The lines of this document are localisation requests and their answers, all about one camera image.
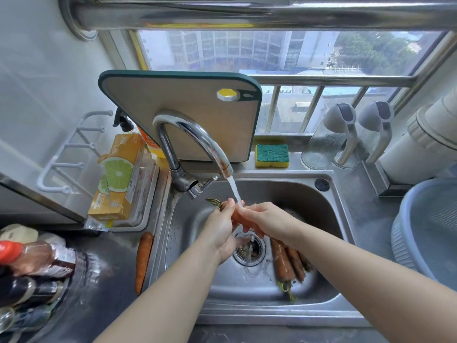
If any person's right hand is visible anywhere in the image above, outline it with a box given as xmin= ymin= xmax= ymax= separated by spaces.
xmin=234 ymin=202 xmax=308 ymax=251

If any person's left hand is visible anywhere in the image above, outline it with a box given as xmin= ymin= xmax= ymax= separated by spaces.
xmin=199 ymin=198 xmax=251 ymax=265

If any slim orange carrot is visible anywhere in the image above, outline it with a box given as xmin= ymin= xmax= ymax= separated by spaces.
xmin=205 ymin=197 xmax=265 ymax=233

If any orange carrot with leafy stem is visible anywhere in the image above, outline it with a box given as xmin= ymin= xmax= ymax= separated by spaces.
xmin=270 ymin=238 xmax=300 ymax=301

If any chrome faucet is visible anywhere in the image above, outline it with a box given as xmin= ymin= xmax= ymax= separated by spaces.
xmin=152 ymin=110 xmax=235 ymax=201

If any blue plastic colander basin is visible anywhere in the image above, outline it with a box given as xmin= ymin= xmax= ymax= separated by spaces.
xmin=391 ymin=177 xmax=457 ymax=292

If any person's left forearm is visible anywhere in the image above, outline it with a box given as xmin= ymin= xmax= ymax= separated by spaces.
xmin=93 ymin=246 xmax=222 ymax=343

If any person's right forearm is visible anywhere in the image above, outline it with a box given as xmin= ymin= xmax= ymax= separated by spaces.
xmin=292 ymin=224 xmax=457 ymax=343

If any steel drain strainer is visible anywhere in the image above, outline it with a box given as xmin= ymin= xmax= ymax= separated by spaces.
xmin=232 ymin=232 xmax=267 ymax=267

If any stainless steel sink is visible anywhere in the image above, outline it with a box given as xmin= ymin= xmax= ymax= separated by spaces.
xmin=146 ymin=170 xmax=372 ymax=327

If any yellow green sponge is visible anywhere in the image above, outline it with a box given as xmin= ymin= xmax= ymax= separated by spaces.
xmin=254 ymin=143 xmax=290 ymax=168

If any white plastic tray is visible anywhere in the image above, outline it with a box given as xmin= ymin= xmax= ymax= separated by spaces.
xmin=109 ymin=153 xmax=160 ymax=232

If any glass pitcher with grey lid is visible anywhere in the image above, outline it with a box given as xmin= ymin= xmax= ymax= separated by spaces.
xmin=300 ymin=103 xmax=358 ymax=171
xmin=332 ymin=101 xmax=395 ymax=170

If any transparent plastic packet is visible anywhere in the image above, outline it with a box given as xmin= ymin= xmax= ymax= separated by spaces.
xmin=128 ymin=153 xmax=154 ymax=225

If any yellow dish soap pump bottle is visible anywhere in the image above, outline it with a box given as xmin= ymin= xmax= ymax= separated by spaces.
xmin=112 ymin=107 xmax=167 ymax=160

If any orange box with lime picture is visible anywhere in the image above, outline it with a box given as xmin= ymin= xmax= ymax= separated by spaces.
xmin=87 ymin=133 xmax=146 ymax=221

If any clear plastic bag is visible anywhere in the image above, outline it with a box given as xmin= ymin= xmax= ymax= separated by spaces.
xmin=84 ymin=216 xmax=111 ymax=232

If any beige green-rimmed cutting board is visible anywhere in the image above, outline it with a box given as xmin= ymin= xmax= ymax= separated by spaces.
xmin=98 ymin=70 xmax=263 ymax=164

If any white capped bottle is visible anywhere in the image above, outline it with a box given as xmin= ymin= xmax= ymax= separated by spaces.
xmin=37 ymin=232 xmax=67 ymax=248

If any window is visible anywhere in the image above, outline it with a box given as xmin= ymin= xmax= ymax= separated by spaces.
xmin=128 ymin=29 xmax=457 ymax=136

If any red capped sauce bottle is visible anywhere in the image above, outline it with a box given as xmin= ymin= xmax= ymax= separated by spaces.
xmin=0 ymin=240 xmax=77 ymax=279

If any dark soy sauce bottle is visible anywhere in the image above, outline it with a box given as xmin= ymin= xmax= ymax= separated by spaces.
xmin=0 ymin=276 xmax=65 ymax=308

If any beige capped bottle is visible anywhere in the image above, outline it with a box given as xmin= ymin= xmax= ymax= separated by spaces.
xmin=0 ymin=223 xmax=39 ymax=244

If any steel overhead pipe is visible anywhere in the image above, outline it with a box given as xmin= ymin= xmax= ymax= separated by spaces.
xmin=59 ymin=0 xmax=457 ymax=41

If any yellow capped bottle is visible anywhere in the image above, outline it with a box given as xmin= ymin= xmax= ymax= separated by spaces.
xmin=0 ymin=306 xmax=50 ymax=333

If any white duct pipe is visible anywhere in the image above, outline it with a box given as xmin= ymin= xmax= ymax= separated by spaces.
xmin=378 ymin=87 xmax=457 ymax=185

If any steel window guard rail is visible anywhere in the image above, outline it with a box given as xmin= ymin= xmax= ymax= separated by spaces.
xmin=253 ymin=74 xmax=417 ymax=134

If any white wall hook rack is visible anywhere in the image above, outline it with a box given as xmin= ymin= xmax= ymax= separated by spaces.
xmin=37 ymin=110 xmax=114 ymax=194

